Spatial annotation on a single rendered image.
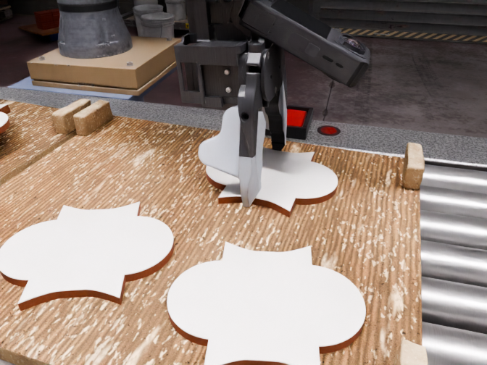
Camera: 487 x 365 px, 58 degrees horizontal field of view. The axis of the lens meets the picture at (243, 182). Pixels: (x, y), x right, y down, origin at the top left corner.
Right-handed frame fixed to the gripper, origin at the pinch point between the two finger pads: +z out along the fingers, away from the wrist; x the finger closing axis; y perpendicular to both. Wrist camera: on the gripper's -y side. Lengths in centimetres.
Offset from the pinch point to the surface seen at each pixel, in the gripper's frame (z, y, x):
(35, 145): -1.2, 28.6, 1.5
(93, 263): -0.7, 9.2, 17.6
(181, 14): 59, 215, -412
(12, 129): -1.6, 34.6, -1.4
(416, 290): 1.8, -14.5, 11.7
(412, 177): 0.1, -14.0, -2.4
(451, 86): 98, -53, -324
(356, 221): 1.4, -9.4, 4.6
